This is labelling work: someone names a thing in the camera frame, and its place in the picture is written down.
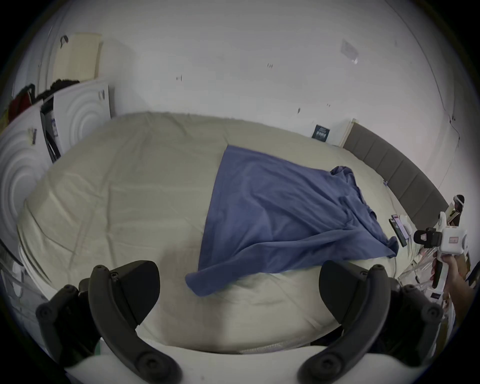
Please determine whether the black phone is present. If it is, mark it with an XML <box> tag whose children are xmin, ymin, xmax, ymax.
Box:
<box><xmin>388</xmin><ymin>214</ymin><xmax>410</xmax><ymax>248</ymax></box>

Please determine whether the grey padded headboard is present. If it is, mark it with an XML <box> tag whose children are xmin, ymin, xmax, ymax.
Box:
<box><xmin>343</xmin><ymin>123</ymin><xmax>449</xmax><ymax>224</ymax></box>

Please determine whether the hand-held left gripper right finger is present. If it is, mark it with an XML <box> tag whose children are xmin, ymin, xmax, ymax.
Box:
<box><xmin>298</xmin><ymin>260</ymin><xmax>445</xmax><ymax>384</ymax></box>

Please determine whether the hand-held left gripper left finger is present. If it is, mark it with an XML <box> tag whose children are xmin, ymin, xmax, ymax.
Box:
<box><xmin>35</xmin><ymin>260</ymin><xmax>183</xmax><ymax>384</ymax></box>

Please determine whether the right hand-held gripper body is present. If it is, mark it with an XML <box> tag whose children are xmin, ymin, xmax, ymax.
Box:
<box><xmin>413</xmin><ymin>212</ymin><xmax>469</xmax><ymax>289</ymax></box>

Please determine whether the person's right hand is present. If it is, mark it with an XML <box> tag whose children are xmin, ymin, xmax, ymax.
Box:
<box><xmin>430</xmin><ymin>250</ymin><xmax>460</xmax><ymax>301</ymax></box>

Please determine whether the cream foam board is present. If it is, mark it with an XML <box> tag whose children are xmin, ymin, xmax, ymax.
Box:
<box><xmin>52</xmin><ymin>32</ymin><xmax>104</xmax><ymax>82</ymax></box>

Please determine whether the blue shirt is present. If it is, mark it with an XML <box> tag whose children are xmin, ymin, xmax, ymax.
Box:
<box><xmin>185</xmin><ymin>145</ymin><xmax>399</xmax><ymax>297</ymax></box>

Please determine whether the person's right forearm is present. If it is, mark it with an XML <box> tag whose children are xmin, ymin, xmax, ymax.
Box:
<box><xmin>448</xmin><ymin>273</ymin><xmax>478</xmax><ymax>328</ymax></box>

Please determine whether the bed with beige sheet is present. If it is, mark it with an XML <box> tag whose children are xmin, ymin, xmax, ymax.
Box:
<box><xmin>17</xmin><ymin>111</ymin><xmax>424</xmax><ymax>355</ymax></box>

